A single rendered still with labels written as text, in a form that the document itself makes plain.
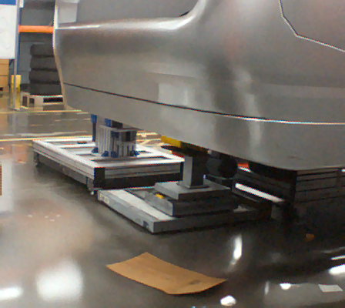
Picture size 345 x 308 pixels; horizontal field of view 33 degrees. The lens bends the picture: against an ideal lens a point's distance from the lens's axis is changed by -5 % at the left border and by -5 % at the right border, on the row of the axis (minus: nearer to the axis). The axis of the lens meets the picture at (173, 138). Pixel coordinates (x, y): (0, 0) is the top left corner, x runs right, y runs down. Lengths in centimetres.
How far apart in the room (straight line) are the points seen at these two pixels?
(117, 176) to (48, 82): 682
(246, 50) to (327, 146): 43
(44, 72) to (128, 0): 773
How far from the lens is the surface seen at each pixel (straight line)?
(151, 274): 299
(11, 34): 997
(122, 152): 486
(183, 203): 374
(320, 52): 193
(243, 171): 438
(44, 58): 1115
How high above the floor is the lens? 110
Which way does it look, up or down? 8 degrees down
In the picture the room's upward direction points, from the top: 3 degrees clockwise
